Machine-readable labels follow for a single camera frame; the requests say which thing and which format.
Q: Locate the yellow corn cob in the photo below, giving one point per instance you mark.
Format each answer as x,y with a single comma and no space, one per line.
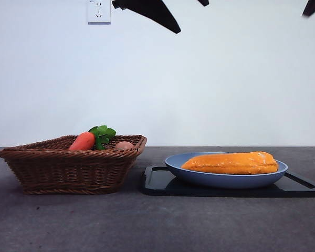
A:
231,162

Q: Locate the blue round plate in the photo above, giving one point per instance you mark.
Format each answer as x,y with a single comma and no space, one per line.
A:
225,181

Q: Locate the black rectangular tray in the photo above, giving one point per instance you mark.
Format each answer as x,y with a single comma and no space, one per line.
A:
157,183

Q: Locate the brown wicker basket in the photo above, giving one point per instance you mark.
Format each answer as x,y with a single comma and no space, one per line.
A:
68,170

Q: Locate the white wall socket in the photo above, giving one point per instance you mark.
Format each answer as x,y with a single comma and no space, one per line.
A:
99,11

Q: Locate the orange carrot with green leaves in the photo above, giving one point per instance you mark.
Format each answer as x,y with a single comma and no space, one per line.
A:
82,141

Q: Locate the brown egg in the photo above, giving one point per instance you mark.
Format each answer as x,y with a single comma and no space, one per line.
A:
124,145

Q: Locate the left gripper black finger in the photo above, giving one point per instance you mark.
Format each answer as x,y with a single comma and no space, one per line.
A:
204,2
152,11

